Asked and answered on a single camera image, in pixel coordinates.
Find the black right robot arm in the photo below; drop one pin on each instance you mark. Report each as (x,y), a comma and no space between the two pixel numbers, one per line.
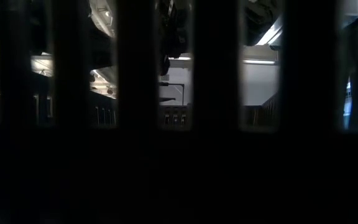
(258,21)

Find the ceiling light panel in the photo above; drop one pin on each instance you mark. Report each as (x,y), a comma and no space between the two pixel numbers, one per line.
(269,35)

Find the black slotted plastic basket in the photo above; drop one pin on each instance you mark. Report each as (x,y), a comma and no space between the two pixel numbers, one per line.
(216,93)

